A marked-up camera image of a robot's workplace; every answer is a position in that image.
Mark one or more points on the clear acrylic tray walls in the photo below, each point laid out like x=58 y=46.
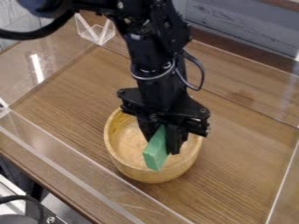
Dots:
x=63 y=122

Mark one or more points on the brown wooden bowl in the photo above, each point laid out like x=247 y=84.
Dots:
x=126 y=143

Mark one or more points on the clear acrylic corner bracket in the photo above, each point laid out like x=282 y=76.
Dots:
x=99 y=34

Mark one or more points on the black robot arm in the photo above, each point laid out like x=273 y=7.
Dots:
x=157 y=35

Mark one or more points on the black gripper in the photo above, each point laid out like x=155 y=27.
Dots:
x=161 y=102

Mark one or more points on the green rectangular block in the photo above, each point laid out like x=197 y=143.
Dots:
x=155 y=151

